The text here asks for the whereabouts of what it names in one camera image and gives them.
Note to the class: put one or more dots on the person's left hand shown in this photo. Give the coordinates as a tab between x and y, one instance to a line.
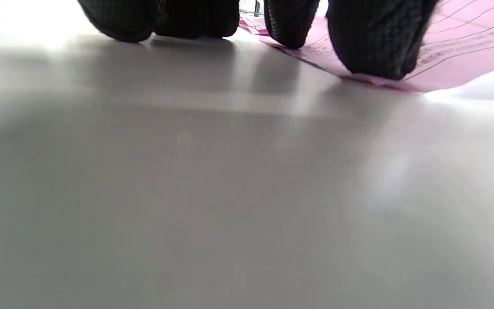
371	38

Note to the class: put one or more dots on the pink invoice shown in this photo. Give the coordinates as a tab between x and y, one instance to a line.
465	47

